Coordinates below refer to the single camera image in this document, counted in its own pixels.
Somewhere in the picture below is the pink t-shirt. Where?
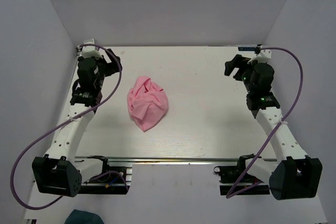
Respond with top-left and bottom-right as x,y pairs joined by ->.
127,76 -> 169,132

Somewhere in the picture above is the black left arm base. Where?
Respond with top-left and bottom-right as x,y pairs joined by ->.
75,155 -> 132,195

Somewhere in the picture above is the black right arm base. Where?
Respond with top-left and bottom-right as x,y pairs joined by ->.
213,154 -> 270,196

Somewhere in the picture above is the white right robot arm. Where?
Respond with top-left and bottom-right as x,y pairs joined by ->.
219,54 -> 322,200

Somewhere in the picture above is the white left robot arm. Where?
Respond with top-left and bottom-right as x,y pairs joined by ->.
32,49 -> 122,197

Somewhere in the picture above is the dark teal cloth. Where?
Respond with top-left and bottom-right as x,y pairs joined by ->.
64,209 -> 104,224

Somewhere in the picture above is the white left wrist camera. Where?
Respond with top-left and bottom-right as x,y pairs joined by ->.
77,39 -> 103,59

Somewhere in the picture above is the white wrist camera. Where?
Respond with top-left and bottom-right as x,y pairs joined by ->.
248,46 -> 271,65
77,39 -> 103,59

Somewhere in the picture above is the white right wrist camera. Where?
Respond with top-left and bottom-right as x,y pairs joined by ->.
248,46 -> 271,65

